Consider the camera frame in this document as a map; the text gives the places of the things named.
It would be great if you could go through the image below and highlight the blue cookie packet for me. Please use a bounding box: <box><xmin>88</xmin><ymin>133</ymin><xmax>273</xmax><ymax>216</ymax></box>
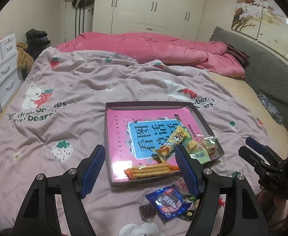
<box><xmin>145</xmin><ymin>185</ymin><xmax>192</xmax><ymax>223</ymax></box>

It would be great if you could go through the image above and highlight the pink book with blue label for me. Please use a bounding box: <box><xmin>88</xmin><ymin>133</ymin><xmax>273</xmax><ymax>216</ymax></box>
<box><xmin>107</xmin><ymin>107</ymin><xmax>208</xmax><ymax>180</ymax></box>

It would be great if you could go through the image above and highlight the dark patterned cloth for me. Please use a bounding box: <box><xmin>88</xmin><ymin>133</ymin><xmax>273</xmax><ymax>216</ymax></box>
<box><xmin>257</xmin><ymin>92</ymin><xmax>286</xmax><ymax>124</ymax></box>

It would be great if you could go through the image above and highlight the yellow cartoon snack packet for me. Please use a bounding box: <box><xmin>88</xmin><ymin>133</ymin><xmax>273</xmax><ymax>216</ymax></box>
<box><xmin>154</xmin><ymin>126</ymin><xmax>188</xmax><ymax>158</ymax></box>

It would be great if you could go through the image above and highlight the green clear yellow cake packet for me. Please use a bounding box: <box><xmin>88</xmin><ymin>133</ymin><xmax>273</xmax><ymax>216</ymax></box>
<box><xmin>184</xmin><ymin>138</ymin><xmax>209</xmax><ymax>164</ymax></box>

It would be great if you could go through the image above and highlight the dark clothes pile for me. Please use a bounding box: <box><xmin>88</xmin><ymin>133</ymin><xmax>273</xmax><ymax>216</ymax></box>
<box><xmin>26</xmin><ymin>29</ymin><xmax>51</xmax><ymax>57</ymax></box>

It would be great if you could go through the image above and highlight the dark green snack packet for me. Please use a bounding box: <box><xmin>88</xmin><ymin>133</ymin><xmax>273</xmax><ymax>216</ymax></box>
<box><xmin>180</xmin><ymin>194</ymin><xmax>203</xmax><ymax>220</ymax></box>

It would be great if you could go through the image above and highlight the white drawer cabinet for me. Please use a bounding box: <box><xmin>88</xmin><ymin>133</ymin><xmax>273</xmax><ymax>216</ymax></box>
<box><xmin>0</xmin><ymin>33</ymin><xmax>24</xmax><ymax>106</ymax></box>

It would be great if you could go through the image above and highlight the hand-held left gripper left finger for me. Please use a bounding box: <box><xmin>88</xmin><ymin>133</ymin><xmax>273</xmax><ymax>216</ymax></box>
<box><xmin>12</xmin><ymin>145</ymin><xmax>106</xmax><ymax>236</ymax></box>

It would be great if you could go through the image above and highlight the grey padded headboard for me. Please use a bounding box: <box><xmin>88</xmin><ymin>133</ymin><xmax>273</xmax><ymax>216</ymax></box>
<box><xmin>209</xmin><ymin>27</ymin><xmax>288</xmax><ymax>126</ymax></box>

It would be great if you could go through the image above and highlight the brown plush toy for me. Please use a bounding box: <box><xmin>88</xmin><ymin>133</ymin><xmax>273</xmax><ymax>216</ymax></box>
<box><xmin>16</xmin><ymin>42</ymin><xmax>35</xmax><ymax>67</ymax></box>

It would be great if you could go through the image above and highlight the pink quilt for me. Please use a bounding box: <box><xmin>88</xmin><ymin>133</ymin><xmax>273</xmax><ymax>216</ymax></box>
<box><xmin>55</xmin><ymin>31</ymin><xmax>246</xmax><ymax>79</ymax></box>

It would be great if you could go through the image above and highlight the white wardrobe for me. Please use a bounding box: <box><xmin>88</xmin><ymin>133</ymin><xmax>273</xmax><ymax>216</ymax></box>
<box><xmin>92</xmin><ymin>0</ymin><xmax>208</xmax><ymax>41</ymax></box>

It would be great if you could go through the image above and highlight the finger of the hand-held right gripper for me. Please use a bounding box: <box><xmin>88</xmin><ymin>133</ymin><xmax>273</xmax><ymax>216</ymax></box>
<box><xmin>245</xmin><ymin>137</ymin><xmax>284</xmax><ymax>168</ymax></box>
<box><xmin>238</xmin><ymin>146</ymin><xmax>272</xmax><ymax>177</ymax></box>

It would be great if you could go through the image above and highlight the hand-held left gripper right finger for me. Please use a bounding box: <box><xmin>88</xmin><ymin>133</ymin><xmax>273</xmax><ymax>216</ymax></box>
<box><xmin>175</xmin><ymin>145</ymin><xmax>270</xmax><ymax>236</ymax></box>

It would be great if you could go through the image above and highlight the clear brown cake packet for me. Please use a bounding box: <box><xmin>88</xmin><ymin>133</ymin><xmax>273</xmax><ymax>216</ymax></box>
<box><xmin>138</xmin><ymin>203</ymin><xmax>157</xmax><ymax>220</ymax></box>

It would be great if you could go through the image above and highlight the lilac strawberry printed blanket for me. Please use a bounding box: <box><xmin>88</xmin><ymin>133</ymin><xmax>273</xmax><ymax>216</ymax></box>
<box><xmin>0</xmin><ymin>47</ymin><xmax>288</xmax><ymax>236</ymax></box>

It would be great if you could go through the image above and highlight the dark cardboard box tray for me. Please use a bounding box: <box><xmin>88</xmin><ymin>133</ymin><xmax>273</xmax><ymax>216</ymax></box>
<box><xmin>105</xmin><ymin>101</ymin><xmax>225</xmax><ymax>187</ymax></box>

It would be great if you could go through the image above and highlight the clear biscuit packet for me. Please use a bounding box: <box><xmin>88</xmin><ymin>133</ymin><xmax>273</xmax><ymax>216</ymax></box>
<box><xmin>200</xmin><ymin>135</ymin><xmax>219</xmax><ymax>156</ymax></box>

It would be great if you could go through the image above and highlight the person's right forearm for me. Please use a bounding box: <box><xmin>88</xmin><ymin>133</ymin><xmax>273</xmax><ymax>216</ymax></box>
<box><xmin>256</xmin><ymin>188</ymin><xmax>288</xmax><ymax>236</ymax></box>

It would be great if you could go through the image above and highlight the striped dark pillow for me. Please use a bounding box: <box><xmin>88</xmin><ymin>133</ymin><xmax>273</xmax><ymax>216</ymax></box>
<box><xmin>225</xmin><ymin>43</ymin><xmax>250</xmax><ymax>65</ymax></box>

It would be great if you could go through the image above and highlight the beige bed sheet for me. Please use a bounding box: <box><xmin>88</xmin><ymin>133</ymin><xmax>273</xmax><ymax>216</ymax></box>
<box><xmin>208</xmin><ymin>72</ymin><xmax>288</xmax><ymax>158</ymax></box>

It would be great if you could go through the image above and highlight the tree wall painting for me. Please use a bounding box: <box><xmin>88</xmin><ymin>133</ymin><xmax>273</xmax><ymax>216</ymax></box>
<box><xmin>231</xmin><ymin>0</ymin><xmax>288</xmax><ymax>67</ymax></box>

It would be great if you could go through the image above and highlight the orange wafer roll packet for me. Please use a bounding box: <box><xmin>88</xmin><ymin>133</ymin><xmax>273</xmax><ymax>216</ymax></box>
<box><xmin>124</xmin><ymin>163</ymin><xmax>180</xmax><ymax>180</ymax></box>

